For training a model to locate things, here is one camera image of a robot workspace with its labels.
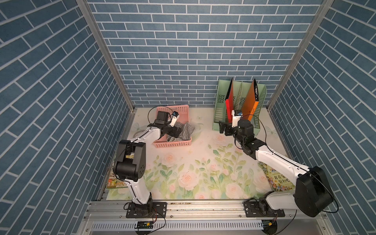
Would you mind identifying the red folder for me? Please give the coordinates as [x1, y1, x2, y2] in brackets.
[225, 78, 234, 123]

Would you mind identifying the picture book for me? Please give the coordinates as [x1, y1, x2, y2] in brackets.
[106, 170, 127, 190]
[258, 162, 295, 192]

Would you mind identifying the grey striped dishcloth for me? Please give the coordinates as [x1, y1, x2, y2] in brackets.
[167, 122, 195, 142]

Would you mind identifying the clear tape roll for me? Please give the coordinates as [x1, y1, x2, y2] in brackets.
[133, 130, 149, 138]

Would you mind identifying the pink perforated plastic basket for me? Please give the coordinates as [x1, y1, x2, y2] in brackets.
[153, 105, 192, 148]

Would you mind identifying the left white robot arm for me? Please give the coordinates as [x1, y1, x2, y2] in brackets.
[113, 111, 182, 205]

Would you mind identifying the green file organizer rack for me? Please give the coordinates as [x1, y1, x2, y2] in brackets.
[212, 80, 267, 131]

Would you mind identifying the small black controller board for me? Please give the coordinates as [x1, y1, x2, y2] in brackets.
[135, 221, 154, 230]

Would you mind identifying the orange folder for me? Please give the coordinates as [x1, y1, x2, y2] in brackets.
[241, 79, 259, 121]

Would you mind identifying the aluminium rail frame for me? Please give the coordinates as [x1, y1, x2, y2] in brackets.
[77, 200, 335, 235]

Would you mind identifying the left picture book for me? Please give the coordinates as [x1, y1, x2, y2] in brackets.
[106, 170, 127, 190]

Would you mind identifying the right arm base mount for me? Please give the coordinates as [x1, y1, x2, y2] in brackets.
[243, 200, 286, 218]

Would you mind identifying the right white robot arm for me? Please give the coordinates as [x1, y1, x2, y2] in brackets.
[219, 119, 337, 217]

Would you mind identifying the right picture book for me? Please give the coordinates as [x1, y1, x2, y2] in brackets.
[258, 162, 295, 192]

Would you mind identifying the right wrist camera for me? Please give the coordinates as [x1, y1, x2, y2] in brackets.
[232, 110, 242, 127]

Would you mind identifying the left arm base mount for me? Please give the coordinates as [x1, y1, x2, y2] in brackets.
[123, 202, 167, 218]

